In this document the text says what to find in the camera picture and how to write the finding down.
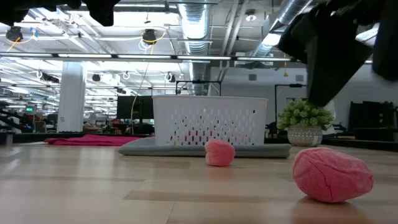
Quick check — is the red cloth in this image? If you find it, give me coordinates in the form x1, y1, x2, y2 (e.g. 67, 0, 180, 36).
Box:
45, 134, 155, 146

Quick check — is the white perforated plastic basket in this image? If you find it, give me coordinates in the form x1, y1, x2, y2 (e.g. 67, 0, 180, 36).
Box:
151, 95, 269, 147

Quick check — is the long ceiling light bar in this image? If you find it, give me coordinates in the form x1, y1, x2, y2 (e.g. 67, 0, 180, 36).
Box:
0, 52, 308, 63

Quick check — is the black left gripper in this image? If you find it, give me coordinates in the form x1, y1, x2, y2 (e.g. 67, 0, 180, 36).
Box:
0, 0, 121, 27

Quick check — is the grey mat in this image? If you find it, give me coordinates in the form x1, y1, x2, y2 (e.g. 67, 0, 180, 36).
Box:
118, 136, 292, 159

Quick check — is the green potted plant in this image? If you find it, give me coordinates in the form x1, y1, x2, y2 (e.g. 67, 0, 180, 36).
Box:
276, 98, 336, 147

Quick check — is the black tall stand frame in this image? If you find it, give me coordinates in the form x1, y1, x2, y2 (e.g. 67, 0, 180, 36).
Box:
274, 83, 308, 125

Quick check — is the black background furniture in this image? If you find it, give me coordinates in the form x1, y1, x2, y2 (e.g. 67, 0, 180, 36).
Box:
348, 101, 397, 141

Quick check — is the black ceiling cable reel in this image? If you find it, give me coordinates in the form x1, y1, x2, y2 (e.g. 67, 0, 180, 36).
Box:
5, 26, 24, 43
141, 28, 158, 45

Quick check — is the silver round air duct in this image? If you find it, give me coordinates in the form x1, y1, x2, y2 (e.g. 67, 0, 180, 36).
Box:
178, 2, 215, 94

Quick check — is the pink peach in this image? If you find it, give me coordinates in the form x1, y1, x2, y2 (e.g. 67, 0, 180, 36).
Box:
292, 147, 375, 204
204, 139, 236, 167

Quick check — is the silver slanted air duct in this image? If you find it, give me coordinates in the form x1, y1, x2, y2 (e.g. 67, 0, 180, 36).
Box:
236, 0, 315, 68

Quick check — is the white pillar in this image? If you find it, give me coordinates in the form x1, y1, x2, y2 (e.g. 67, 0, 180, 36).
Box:
57, 61, 88, 133

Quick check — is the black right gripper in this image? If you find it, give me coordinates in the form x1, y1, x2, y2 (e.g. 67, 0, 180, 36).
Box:
275, 0, 398, 107

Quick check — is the black background monitor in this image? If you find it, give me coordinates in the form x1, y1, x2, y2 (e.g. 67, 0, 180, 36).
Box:
116, 95, 154, 120

